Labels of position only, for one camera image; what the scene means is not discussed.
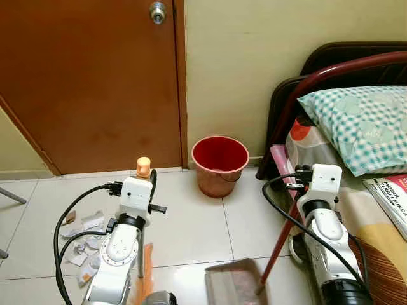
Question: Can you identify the broom with orange bristles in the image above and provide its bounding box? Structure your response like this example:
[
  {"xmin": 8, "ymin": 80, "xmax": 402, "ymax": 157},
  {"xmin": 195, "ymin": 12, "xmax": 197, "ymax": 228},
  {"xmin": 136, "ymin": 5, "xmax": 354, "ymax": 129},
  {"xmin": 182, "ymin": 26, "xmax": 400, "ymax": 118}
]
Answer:
[{"xmin": 133, "ymin": 156, "xmax": 155, "ymax": 303}]

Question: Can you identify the grey dustpan with maroon handle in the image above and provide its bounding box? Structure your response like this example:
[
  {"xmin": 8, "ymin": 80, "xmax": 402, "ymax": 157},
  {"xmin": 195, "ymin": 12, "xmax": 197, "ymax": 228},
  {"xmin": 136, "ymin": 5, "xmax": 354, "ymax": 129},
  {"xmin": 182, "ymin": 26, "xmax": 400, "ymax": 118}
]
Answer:
[{"xmin": 204, "ymin": 198, "xmax": 301, "ymax": 305}]

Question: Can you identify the white paper scrap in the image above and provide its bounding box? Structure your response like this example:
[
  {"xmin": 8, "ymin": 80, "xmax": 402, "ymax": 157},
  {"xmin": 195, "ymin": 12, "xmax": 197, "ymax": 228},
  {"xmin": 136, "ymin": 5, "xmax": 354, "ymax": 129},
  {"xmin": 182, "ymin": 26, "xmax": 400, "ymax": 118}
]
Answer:
[
  {"xmin": 60, "ymin": 228, "xmax": 84, "ymax": 240},
  {"xmin": 81, "ymin": 212, "xmax": 106, "ymax": 231},
  {"xmin": 76, "ymin": 263, "xmax": 100, "ymax": 284},
  {"xmin": 66, "ymin": 240, "xmax": 103, "ymax": 268}
]

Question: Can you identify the red plastic bucket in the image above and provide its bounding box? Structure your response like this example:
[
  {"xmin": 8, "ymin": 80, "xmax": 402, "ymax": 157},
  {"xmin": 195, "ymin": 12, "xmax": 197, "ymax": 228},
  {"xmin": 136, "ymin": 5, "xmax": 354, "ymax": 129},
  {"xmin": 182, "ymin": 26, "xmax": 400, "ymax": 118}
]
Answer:
[{"xmin": 191, "ymin": 135, "xmax": 250, "ymax": 199}]

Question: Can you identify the brown wooden door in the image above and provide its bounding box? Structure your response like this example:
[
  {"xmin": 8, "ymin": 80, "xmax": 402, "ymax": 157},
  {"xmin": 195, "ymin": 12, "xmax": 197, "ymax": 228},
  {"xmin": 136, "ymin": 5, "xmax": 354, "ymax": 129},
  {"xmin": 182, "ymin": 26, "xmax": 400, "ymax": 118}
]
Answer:
[{"xmin": 0, "ymin": 0, "xmax": 189, "ymax": 177}]

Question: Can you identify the pink cloth beside bed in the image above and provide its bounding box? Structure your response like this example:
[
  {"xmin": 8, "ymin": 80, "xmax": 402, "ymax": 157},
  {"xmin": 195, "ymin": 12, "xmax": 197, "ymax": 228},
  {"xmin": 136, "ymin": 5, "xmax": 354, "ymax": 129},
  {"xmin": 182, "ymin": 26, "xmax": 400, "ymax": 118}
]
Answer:
[{"xmin": 270, "ymin": 144, "xmax": 291, "ymax": 180}]

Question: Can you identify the grey metal furniture leg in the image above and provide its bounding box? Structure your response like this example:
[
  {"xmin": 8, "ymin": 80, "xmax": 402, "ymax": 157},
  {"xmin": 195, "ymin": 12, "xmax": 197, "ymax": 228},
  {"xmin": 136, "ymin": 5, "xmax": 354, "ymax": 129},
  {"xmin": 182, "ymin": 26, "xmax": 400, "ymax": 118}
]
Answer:
[{"xmin": 0, "ymin": 187, "xmax": 27, "ymax": 205}]

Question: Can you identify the red and white booklet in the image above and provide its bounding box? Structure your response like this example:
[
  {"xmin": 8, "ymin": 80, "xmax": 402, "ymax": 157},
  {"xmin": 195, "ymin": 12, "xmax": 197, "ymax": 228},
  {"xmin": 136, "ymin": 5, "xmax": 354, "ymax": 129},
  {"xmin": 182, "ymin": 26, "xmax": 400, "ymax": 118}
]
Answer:
[{"xmin": 362, "ymin": 174, "xmax": 407, "ymax": 240}]

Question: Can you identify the silver round door knob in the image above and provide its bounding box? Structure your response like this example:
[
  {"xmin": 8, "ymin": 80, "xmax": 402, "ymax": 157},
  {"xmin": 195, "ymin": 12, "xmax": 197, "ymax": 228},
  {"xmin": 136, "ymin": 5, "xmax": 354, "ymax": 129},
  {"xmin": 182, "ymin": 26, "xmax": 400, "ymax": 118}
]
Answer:
[{"xmin": 149, "ymin": 1, "xmax": 167, "ymax": 25}]

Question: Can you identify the green checked pillow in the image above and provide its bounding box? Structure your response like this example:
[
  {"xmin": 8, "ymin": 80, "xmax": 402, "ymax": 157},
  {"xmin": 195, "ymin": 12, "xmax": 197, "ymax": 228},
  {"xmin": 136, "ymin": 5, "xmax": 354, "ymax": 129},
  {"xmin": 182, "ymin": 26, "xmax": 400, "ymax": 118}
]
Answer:
[{"xmin": 297, "ymin": 86, "xmax": 407, "ymax": 177}]

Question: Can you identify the dark brown bed headboard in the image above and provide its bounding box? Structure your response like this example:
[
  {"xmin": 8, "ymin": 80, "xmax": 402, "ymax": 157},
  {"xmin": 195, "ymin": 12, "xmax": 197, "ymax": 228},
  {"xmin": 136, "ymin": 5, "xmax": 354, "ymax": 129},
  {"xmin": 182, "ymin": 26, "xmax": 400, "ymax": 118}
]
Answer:
[{"xmin": 257, "ymin": 41, "xmax": 407, "ymax": 182}]

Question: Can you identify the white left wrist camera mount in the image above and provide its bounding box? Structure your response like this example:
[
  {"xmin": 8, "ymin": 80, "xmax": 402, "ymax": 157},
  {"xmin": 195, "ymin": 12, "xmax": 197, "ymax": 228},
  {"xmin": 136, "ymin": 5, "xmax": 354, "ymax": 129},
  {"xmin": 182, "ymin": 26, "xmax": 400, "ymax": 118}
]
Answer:
[{"xmin": 119, "ymin": 176, "xmax": 154, "ymax": 227}]

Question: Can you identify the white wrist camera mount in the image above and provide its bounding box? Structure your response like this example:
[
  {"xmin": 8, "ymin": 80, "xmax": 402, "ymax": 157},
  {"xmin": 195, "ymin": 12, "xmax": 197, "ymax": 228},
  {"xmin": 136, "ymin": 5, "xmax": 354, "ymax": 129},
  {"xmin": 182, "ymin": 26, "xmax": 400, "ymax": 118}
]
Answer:
[
  {"xmin": 308, "ymin": 163, "xmax": 343, "ymax": 214},
  {"xmin": 119, "ymin": 176, "xmax": 154, "ymax": 227}
]

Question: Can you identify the black left camera cable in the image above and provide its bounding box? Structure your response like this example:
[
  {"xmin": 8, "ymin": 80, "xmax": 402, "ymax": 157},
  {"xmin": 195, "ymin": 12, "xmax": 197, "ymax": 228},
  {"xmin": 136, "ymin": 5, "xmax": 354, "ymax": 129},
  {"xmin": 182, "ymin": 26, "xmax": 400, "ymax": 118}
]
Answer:
[{"xmin": 53, "ymin": 181, "xmax": 123, "ymax": 305}]

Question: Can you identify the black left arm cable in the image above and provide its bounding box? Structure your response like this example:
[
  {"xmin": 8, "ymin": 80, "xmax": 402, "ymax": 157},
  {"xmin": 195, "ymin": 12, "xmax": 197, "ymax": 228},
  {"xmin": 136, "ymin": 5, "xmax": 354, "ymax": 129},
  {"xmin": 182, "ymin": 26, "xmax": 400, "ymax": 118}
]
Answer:
[{"xmin": 55, "ymin": 218, "xmax": 120, "ymax": 283}]

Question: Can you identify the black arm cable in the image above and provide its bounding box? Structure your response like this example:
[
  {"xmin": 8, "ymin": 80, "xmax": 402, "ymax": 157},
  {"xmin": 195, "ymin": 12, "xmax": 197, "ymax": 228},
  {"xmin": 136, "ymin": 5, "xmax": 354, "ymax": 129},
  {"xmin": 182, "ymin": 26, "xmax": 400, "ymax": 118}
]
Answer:
[
  {"xmin": 55, "ymin": 218, "xmax": 120, "ymax": 283},
  {"xmin": 261, "ymin": 166, "xmax": 370, "ymax": 294}
]

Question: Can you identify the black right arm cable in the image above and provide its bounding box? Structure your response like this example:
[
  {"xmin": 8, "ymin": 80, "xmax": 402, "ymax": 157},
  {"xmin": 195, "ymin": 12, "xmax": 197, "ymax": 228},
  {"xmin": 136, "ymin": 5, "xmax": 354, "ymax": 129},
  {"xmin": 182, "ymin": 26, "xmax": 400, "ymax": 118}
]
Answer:
[{"xmin": 261, "ymin": 166, "xmax": 370, "ymax": 294}]

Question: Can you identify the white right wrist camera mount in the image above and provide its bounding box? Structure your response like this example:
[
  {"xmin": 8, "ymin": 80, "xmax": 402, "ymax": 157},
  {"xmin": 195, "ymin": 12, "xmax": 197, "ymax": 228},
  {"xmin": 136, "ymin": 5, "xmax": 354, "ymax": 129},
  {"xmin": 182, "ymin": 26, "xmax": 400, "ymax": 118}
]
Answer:
[{"xmin": 308, "ymin": 163, "xmax": 343, "ymax": 214}]

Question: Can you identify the maroon metal bed rail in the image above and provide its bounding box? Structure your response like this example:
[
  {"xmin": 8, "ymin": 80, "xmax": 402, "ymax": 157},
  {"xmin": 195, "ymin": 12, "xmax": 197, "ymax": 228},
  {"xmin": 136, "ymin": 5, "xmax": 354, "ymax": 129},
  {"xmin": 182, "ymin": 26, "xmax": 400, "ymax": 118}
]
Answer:
[{"xmin": 270, "ymin": 51, "xmax": 407, "ymax": 173}]

